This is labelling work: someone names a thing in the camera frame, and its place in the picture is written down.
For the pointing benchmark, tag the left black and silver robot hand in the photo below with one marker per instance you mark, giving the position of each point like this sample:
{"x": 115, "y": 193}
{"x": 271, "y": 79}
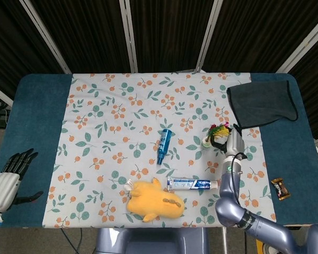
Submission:
{"x": 2, "y": 190}

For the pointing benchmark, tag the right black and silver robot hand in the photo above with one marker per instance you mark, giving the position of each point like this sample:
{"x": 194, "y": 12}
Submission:
{"x": 236, "y": 144}

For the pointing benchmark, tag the colourful feather shuttlecock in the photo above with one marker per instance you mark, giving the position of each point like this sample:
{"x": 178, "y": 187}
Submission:
{"x": 218, "y": 131}

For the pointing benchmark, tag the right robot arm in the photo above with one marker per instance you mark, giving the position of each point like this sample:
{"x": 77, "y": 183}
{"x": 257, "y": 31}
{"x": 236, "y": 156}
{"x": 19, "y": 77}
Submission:
{"x": 229, "y": 206}

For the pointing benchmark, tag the grey cloth with black trim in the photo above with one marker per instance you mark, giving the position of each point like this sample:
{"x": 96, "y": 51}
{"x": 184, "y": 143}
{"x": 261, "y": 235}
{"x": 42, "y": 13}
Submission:
{"x": 262, "y": 103}

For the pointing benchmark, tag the white and blue toothpaste tube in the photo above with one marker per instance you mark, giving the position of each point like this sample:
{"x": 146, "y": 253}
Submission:
{"x": 190, "y": 183}

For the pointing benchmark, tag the brown wrapped candy bar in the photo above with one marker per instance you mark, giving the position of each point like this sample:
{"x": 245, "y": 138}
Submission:
{"x": 280, "y": 189}

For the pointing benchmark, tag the blue spray bottle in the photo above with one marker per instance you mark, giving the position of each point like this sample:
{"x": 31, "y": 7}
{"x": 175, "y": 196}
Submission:
{"x": 164, "y": 143}

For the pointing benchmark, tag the blue table cover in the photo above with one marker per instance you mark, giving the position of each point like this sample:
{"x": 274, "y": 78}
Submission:
{"x": 37, "y": 119}

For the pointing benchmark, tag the yellow plush toy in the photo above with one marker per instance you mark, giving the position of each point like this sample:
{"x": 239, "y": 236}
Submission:
{"x": 155, "y": 202}

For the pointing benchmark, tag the yellow table leg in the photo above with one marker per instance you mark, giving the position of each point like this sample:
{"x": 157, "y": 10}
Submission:
{"x": 259, "y": 247}

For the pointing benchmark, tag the floral tablecloth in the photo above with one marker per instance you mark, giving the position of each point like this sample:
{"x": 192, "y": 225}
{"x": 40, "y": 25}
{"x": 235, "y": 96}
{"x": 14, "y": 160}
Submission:
{"x": 122, "y": 158}

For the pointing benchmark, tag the grey-blue robot torso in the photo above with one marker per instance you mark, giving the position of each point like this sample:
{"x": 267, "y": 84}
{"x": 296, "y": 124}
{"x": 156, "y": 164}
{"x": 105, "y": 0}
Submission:
{"x": 153, "y": 242}

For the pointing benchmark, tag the dark folding screen fabric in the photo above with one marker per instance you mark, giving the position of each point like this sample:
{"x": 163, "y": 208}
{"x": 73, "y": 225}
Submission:
{"x": 169, "y": 31}

